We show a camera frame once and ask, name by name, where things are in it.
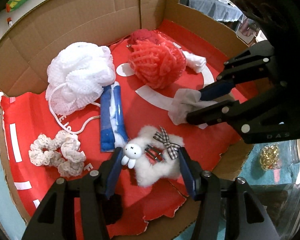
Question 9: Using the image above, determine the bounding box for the white tissue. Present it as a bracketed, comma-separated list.
[168, 88, 217, 125]

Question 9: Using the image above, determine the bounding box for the blue tissue pack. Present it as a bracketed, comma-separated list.
[100, 81, 129, 152]

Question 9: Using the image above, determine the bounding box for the white fluffy bunny plush clip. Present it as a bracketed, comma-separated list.
[121, 126, 184, 187]

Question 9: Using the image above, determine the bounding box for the red knitted yarn ball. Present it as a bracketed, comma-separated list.
[128, 36, 187, 89]

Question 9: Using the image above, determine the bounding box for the glass jar metal lid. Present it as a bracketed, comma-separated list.
[239, 139, 300, 239]

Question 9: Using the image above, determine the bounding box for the white cloth strip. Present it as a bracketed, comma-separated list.
[183, 50, 207, 73]

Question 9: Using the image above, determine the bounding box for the teal table cloth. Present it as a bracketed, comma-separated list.
[0, 145, 300, 239]

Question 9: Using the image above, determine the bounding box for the white crochet scrunchie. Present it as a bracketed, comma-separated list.
[29, 130, 87, 177]

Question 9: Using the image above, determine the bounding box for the grey-covered cluttered side table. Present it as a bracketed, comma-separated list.
[179, 0, 244, 23]

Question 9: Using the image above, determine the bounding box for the dark red pompom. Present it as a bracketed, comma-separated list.
[127, 29, 159, 45]

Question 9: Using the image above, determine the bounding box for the cardboard box red lining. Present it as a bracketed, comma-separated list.
[0, 0, 256, 240]

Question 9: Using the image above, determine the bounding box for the white mesh bath loofah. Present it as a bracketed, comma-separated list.
[45, 41, 116, 135]

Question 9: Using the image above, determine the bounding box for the orange white mop handle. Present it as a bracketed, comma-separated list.
[7, 17, 13, 28]

